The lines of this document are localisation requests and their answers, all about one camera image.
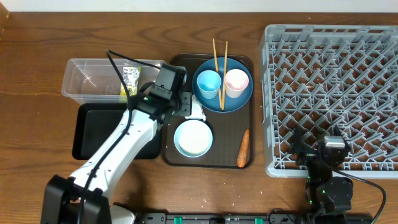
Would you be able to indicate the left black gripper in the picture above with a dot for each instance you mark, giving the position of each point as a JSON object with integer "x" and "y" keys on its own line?
{"x": 188, "y": 111}

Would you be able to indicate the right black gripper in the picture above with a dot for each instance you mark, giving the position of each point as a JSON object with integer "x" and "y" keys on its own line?
{"x": 307, "y": 154}

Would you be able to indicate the white tissue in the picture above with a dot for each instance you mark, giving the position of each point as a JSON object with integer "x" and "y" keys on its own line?
{"x": 197, "y": 110}

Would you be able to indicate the green snack wrapper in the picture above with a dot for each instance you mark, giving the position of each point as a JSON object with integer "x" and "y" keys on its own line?
{"x": 131, "y": 77}

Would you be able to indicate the light blue rice bowl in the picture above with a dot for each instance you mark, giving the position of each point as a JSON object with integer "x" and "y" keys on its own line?
{"x": 193, "y": 138}

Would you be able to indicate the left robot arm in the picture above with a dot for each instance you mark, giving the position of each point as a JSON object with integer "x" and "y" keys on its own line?
{"x": 84, "y": 196}

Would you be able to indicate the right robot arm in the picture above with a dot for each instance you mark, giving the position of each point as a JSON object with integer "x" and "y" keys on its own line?
{"x": 329, "y": 196}

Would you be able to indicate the grey dishwasher rack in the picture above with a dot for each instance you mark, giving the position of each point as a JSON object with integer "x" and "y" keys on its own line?
{"x": 321, "y": 77}

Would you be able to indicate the light blue cup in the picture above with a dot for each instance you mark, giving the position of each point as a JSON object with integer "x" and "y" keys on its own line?
{"x": 209, "y": 83}

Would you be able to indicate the right wooden chopstick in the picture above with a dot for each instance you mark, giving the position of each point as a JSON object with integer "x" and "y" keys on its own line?
{"x": 224, "y": 76}

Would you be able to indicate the wooden chopstick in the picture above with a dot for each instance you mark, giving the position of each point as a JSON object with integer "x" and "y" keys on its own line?
{"x": 217, "y": 71}
{"x": 224, "y": 76}

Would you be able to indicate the left wooden chopstick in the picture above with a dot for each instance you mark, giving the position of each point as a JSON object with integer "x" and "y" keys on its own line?
{"x": 217, "y": 71}

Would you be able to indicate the dark blue plate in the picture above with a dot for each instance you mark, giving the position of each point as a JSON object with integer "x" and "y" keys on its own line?
{"x": 231, "y": 104}

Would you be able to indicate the pink cup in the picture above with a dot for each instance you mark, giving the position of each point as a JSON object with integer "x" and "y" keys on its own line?
{"x": 236, "y": 81}

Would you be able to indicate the brown serving tray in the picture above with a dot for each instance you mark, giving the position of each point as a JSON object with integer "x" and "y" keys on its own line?
{"x": 227, "y": 128}

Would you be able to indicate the orange carrot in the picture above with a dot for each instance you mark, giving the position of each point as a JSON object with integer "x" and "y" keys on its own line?
{"x": 243, "y": 150}

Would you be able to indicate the clear plastic bin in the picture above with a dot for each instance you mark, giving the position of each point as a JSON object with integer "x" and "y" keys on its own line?
{"x": 95, "y": 80}

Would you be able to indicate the black plastic tray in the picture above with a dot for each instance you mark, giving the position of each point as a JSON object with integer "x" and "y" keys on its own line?
{"x": 95, "y": 123}

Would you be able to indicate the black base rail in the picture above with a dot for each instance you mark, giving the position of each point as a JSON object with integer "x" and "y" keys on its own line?
{"x": 273, "y": 217}

